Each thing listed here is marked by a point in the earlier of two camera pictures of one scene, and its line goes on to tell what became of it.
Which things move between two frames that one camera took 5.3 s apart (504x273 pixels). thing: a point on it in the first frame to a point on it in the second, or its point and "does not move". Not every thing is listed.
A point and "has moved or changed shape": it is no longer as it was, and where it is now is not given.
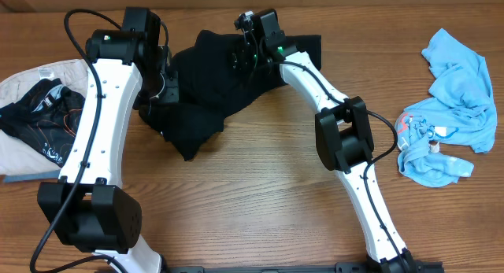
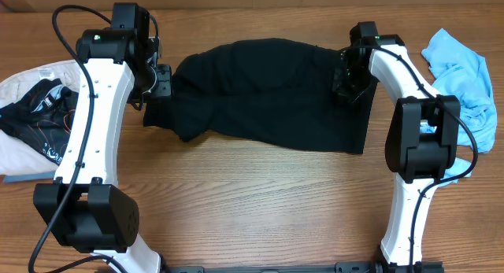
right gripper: (239, 59) to (336, 87)
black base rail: (338, 267) does not move
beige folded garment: (16, 158) does not move
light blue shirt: (461, 111) does not move
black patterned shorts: (46, 116) does not move
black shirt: (208, 84) has moved or changed shape
